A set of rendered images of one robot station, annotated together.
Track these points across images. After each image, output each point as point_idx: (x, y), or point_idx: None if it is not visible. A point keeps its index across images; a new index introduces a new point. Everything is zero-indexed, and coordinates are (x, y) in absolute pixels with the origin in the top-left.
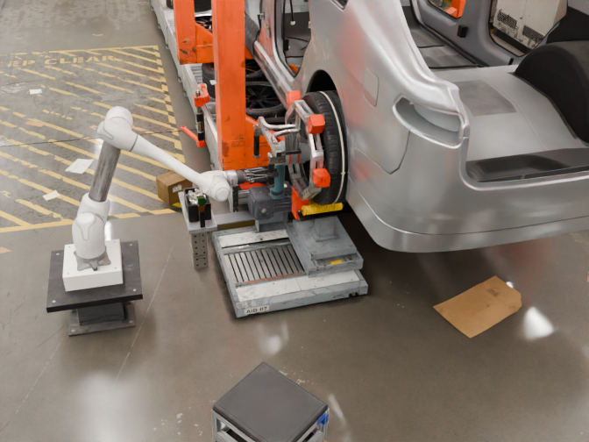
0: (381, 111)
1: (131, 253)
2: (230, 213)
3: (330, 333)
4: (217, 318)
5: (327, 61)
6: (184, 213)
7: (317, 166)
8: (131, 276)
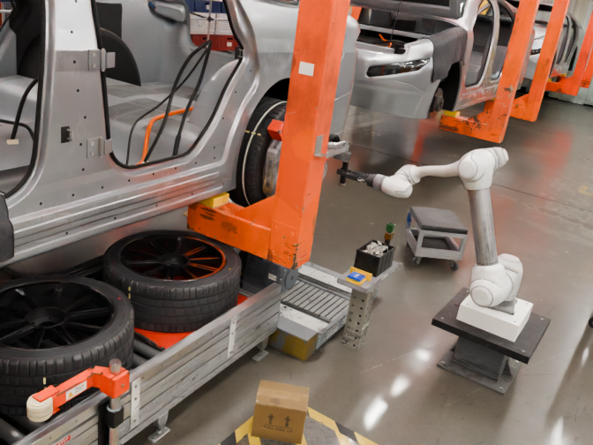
0: (348, 56)
1: (448, 312)
2: (283, 328)
3: (326, 260)
4: (389, 306)
5: (288, 66)
6: (386, 273)
7: None
8: (462, 298)
